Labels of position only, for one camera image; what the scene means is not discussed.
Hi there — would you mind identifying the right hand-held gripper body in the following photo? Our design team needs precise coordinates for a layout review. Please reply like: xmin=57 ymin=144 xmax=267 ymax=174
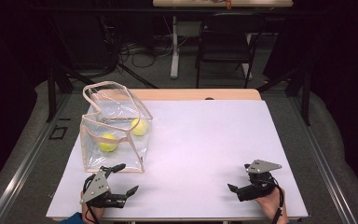
xmin=235 ymin=159 xmax=283 ymax=203

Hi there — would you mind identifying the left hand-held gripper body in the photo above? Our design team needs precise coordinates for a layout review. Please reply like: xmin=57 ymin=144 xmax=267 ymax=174
xmin=79 ymin=169 xmax=128 ymax=209

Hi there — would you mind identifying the clear plastic bag beige trim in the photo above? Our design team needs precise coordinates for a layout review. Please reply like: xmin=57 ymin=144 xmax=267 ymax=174
xmin=79 ymin=80 xmax=154 ymax=174

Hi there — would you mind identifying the yellow tennis ball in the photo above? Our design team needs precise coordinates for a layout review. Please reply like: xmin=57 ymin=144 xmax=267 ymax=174
xmin=130 ymin=118 xmax=150 ymax=137
xmin=98 ymin=133 xmax=119 ymax=153

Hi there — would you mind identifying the person's right hand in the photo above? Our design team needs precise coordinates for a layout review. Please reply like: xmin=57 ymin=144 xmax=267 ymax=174
xmin=255 ymin=187 xmax=291 ymax=224

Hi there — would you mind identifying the person's left hand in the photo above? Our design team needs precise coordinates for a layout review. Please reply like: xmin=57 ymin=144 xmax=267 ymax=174
xmin=79 ymin=190 xmax=107 ymax=224

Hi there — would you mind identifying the white table mat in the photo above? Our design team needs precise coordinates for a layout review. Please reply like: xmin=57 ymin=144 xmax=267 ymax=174
xmin=45 ymin=99 xmax=310 ymax=218

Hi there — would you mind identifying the black metal stand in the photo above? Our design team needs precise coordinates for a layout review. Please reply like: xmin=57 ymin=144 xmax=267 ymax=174
xmin=46 ymin=65 xmax=76 ymax=123
xmin=256 ymin=66 xmax=312 ymax=127

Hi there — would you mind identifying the black folding chair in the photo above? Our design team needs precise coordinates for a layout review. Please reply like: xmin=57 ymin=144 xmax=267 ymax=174
xmin=195 ymin=12 xmax=267 ymax=90

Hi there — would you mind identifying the wooden desk with white legs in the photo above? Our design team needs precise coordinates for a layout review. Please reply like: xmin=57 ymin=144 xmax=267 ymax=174
xmin=152 ymin=0 xmax=295 ymax=80

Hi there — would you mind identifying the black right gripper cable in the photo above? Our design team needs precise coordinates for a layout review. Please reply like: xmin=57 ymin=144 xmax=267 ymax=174
xmin=268 ymin=179 xmax=286 ymax=224

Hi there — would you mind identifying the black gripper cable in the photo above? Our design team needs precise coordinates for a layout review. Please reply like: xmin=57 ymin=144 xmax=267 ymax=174
xmin=268 ymin=179 xmax=286 ymax=224
xmin=82 ymin=173 xmax=102 ymax=224

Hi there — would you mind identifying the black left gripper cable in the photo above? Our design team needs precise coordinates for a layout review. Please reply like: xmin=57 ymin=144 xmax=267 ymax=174
xmin=82 ymin=173 xmax=102 ymax=224

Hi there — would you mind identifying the aluminium floor rail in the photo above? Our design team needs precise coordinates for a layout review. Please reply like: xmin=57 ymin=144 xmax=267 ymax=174
xmin=288 ymin=96 xmax=358 ymax=224
xmin=0 ymin=92 xmax=73 ymax=224

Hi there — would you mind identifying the tangle of floor cables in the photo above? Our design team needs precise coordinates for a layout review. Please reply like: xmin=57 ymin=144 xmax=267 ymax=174
xmin=103 ymin=15 xmax=176 ymax=70

